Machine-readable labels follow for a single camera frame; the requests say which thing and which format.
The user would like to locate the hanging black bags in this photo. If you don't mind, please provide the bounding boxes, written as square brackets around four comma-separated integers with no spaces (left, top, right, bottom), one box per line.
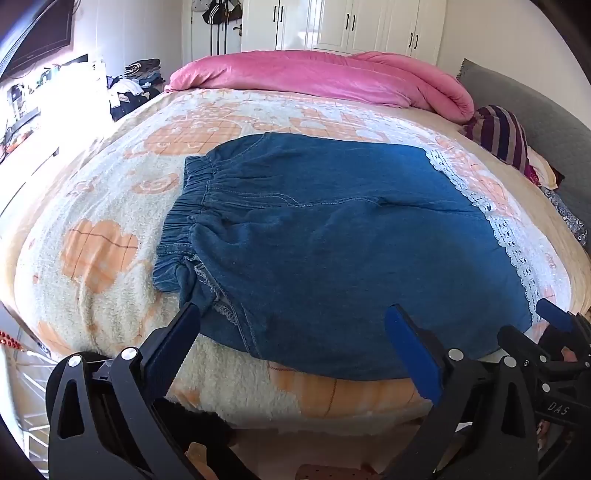
[201,0,244,56]

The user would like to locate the striped pillow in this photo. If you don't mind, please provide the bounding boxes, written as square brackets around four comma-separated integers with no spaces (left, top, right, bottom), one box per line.
[463,104,530,174]

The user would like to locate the cluttered white desk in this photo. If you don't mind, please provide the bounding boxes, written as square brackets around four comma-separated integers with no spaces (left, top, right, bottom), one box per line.
[0,54,105,197]

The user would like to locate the white wire rack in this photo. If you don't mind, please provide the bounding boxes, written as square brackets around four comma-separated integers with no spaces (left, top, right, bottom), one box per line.
[4,350,62,464]

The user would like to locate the red bead string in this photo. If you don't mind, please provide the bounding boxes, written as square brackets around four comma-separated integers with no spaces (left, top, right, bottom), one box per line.
[0,329,34,357]

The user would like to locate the cream and red pillow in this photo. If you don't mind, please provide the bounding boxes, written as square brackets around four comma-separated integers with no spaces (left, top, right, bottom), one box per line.
[524,147,566,189]

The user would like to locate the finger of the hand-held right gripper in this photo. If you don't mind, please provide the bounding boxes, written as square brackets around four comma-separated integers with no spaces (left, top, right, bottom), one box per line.
[536,297,591,343]
[498,325,540,361]

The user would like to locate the pink comforter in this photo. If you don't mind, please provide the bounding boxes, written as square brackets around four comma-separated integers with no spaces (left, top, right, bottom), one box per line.
[165,50,476,124]

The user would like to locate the pile of dark clothes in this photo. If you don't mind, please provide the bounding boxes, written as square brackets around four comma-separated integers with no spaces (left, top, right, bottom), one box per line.
[106,58,167,122]

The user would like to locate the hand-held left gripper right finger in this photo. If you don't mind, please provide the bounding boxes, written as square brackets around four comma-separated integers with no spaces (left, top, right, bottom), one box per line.
[385,303,539,480]

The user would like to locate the blue floral cloth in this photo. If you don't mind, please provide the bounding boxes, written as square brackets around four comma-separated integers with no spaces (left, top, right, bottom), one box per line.
[545,186,590,246]

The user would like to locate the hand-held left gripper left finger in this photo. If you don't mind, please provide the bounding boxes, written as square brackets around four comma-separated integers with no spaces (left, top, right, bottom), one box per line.
[46,303,205,480]

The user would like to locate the white wardrobe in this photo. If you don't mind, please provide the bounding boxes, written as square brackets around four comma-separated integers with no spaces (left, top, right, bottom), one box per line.
[240,0,448,71]

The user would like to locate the grey padded headboard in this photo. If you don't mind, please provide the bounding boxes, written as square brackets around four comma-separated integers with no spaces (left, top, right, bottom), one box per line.
[457,58,591,260]

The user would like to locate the orange patterned fleece blanket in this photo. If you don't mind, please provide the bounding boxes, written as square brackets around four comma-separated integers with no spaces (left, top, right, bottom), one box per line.
[13,87,583,431]

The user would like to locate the black television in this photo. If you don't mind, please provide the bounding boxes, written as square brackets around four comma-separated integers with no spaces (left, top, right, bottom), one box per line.
[0,0,76,80]

